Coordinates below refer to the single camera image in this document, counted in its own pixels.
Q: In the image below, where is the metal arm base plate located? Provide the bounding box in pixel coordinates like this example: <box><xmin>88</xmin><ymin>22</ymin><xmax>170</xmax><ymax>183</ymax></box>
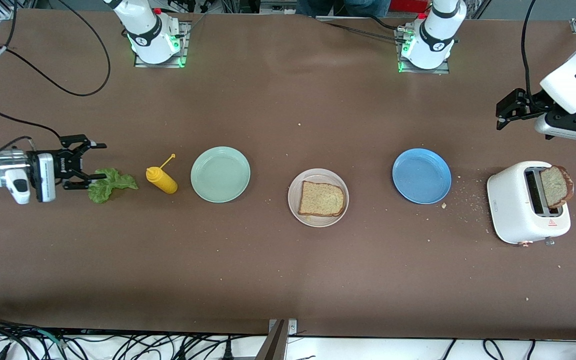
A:
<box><xmin>397</xmin><ymin>25</ymin><xmax>451</xmax><ymax>75</ymax></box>
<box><xmin>134</xmin><ymin>21</ymin><xmax>189</xmax><ymax>69</ymax></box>

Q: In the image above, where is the grey metal equipment frame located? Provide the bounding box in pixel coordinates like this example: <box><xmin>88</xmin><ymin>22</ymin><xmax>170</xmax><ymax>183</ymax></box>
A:
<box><xmin>258</xmin><ymin>0</ymin><xmax>299</xmax><ymax>16</ymax></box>

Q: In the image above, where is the white two-slot toaster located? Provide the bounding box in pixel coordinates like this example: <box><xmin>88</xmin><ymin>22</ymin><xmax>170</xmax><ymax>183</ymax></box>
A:
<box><xmin>486</xmin><ymin>160</ymin><xmax>572</xmax><ymax>247</ymax></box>

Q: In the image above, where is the yellow mustard squeeze bottle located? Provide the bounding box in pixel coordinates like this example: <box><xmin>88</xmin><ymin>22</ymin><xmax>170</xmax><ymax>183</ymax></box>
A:
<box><xmin>145</xmin><ymin>153</ymin><xmax>179</xmax><ymax>195</ymax></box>

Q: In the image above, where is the green floor cable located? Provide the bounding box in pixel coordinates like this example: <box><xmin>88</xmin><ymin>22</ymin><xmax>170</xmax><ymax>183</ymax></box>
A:
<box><xmin>28</xmin><ymin>329</ymin><xmax>69</xmax><ymax>347</ymax></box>

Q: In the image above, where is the red box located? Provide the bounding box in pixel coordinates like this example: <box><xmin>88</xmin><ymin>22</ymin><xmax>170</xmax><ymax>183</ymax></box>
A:
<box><xmin>390</xmin><ymin>0</ymin><xmax>431</xmax><ymax>13</ymax></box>

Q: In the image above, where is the aluminium camera post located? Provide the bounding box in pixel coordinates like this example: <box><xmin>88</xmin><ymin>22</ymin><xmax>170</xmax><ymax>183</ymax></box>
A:
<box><xmin>255</xmin><ymin>318</ymin><xmax>298</xmax><ymax>360</ymax></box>

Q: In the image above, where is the black base cable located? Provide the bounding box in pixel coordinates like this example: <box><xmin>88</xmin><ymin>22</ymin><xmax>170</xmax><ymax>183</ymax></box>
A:
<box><xmin>318</xmin><ymin>15</ymin><xmax>410</xmax><ymax>44</ymax></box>

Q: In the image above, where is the brown bread slice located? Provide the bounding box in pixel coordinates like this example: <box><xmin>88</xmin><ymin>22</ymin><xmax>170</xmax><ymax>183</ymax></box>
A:
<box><xmin>539</xmin><ymin>165</ymin><xmax>575</xmax><ymax>209</ymax></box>
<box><xmin>298</xmin><ymin>180</ymin><xmax>346</xmax><ymax>217</ymax></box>

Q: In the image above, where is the blue plate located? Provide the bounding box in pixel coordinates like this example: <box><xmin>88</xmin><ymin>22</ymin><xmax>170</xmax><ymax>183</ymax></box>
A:
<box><xmin>392</xmin><ymin>148</ymin><xmax>452</xmax><ymax>205</ymax></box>

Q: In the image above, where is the person in dark blue clothes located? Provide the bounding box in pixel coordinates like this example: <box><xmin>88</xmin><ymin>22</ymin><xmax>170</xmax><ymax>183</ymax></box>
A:
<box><xmin>295</xmin><ymin>0</ymin><xmax>391</xmax><ymax>18</ymax></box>

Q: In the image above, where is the green lettuce leaf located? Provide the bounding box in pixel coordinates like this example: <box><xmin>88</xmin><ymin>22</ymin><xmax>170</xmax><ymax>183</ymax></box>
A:
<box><xmin>88</xmin><ymin>167</ymin><xmax>139</xmax><ymax>204</ymax></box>

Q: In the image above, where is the mint green plate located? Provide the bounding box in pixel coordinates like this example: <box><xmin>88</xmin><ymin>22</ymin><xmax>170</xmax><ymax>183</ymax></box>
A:
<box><xmin>190</xmin><ymin>146</ymin><xmax>251</xmax><ymax>204</ymax></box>

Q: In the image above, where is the beige plate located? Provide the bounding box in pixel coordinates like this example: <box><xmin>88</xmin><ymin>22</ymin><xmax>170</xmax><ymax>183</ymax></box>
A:
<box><xmin>288</xmin><ymin>168</ymin><xmax>350</xmax><ymax>228</ymax></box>

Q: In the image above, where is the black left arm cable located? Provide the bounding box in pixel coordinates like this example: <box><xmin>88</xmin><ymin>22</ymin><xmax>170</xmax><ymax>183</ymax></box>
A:
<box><xmin>520</xmin><ymin>0</ymin><xmax>540</xmax><ymax>101</ymax></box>

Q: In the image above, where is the aluminium frame rail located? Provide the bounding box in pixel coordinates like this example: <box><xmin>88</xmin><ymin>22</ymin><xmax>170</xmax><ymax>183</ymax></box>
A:
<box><xmin>0</xmin><ymin>0</ymin><xmax>36</xmax><ymax>22</ymax></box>

